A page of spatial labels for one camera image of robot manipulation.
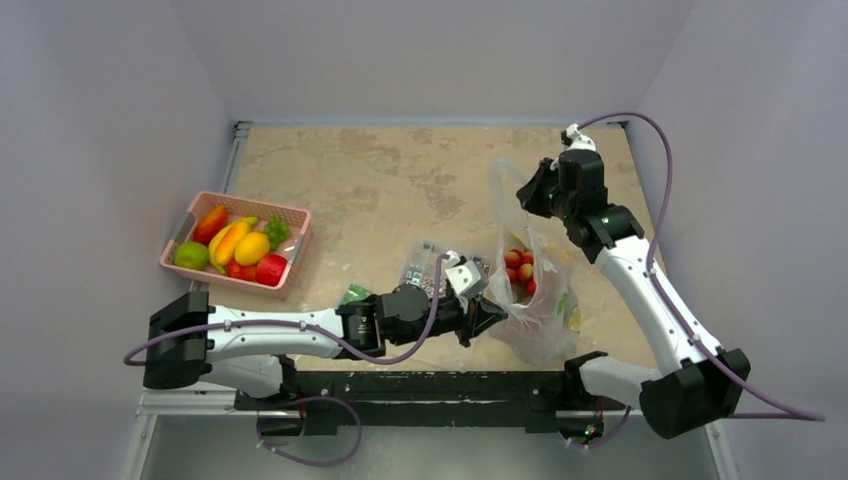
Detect clear plastic screw organizer box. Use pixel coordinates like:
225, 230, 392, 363
395, 241, 491, 299

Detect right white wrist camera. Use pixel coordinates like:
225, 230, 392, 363
561, 123, 597, 152

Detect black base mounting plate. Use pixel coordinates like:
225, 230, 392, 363
234, 371, 625, 436

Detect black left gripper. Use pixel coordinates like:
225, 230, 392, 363
390, 293, 507, 348

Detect red fake fruits in bag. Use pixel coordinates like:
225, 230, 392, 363
503, 248, 537, 298

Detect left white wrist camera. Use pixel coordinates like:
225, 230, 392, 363
442, 250, 488, 299

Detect yellow fake banana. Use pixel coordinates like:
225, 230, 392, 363
209, 216, 260, 275

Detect green fake grapes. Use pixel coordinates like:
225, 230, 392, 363
263, 215, 291, 251

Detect translucent printed plastic bag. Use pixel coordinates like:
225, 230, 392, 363
488, 158, 581, 366

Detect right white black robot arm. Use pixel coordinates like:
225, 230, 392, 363
516, 150, 751, 439

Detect red orange fake mango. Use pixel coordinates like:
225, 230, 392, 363
192, 205, 229, 245

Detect yellow fake lemon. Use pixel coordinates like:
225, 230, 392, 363
233, 231, 271, 266

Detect red fake apple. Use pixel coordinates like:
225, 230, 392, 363
255, 254, 288, 287

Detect red fake strawberries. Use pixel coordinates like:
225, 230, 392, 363
226, 260, 257, 282

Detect green fake apple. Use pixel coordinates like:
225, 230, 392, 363
173, 241, 210, 271

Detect orange yellow fake mango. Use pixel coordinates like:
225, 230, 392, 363
213, 220, 253, 267

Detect pink plastic basket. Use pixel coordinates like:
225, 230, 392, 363
159, 191, 312, 299

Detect green circuit board case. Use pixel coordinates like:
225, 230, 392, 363
338, 283, 372, 306

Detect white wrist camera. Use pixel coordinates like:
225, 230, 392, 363
561, 123, 597, 152
442, 250, 488, 299

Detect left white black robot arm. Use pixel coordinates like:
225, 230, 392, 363
125, 284, 507, 409

